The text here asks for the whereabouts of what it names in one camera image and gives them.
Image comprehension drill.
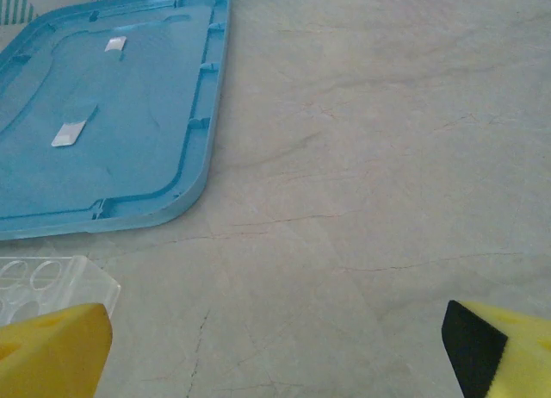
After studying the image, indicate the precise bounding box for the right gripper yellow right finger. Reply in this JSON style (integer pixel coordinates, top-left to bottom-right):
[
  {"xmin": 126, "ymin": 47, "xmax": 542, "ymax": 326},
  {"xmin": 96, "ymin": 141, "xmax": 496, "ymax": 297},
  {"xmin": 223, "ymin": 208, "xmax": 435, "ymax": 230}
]
[{"xmin": 441, "ymin": 299, "xmax": 551, "ymax": 398}]

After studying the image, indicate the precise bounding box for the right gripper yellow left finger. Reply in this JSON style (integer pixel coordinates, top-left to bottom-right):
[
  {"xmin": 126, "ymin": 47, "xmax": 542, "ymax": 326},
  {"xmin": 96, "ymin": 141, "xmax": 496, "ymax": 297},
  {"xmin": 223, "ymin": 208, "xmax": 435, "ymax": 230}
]
[{"xmin": 0, "ymin": 302, "xmax": 115, "ymax": 398}]

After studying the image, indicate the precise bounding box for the blue plastic lid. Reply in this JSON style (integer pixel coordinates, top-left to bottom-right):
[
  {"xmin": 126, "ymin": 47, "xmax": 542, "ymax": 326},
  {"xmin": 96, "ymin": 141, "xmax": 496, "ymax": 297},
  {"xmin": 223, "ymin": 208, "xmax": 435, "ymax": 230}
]
[{"xmin": 0, "ymin": 0, "xmax": 232, "ymax": 241}]

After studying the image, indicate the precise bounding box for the clear acrylic test tube rack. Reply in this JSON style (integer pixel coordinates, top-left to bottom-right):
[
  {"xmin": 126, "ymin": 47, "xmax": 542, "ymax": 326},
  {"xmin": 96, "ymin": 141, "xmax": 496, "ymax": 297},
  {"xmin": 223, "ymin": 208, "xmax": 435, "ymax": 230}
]
[{"xmin": 0, "ymin": 254, "xmax": 122, "ymax": 328}]

